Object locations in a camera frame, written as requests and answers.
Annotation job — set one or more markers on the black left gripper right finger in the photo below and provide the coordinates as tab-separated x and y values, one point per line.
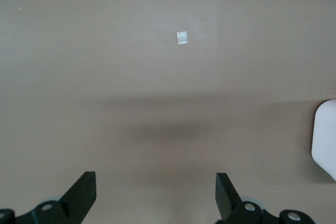
225	197

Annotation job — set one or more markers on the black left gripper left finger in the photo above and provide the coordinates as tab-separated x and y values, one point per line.
76	197

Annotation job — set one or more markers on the white box lid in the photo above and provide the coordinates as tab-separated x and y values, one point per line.
325	140

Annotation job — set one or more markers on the small clear tape piece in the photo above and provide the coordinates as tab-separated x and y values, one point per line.
182	37

